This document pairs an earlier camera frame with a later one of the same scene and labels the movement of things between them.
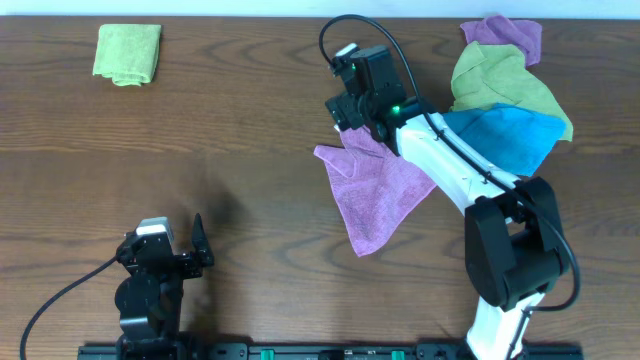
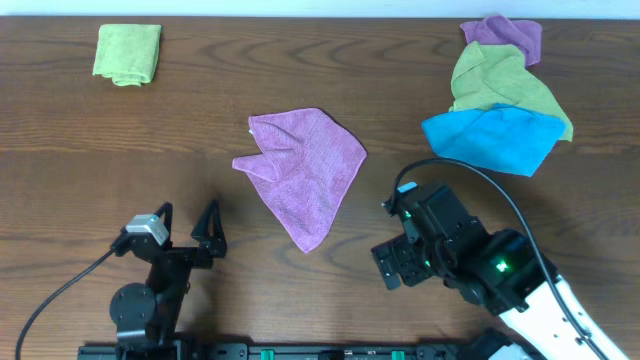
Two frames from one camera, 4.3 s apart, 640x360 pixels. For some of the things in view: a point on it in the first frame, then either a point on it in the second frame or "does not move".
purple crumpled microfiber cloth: x=496 y=30 does not move
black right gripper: x=344 y=113 -> x=399 y=249
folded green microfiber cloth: x=129 y=54 does not move
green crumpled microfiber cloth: x=490 y=75 does not move
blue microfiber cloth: x=516 y=138 does not move
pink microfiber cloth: x=374 y=186 -> x=305 y=165
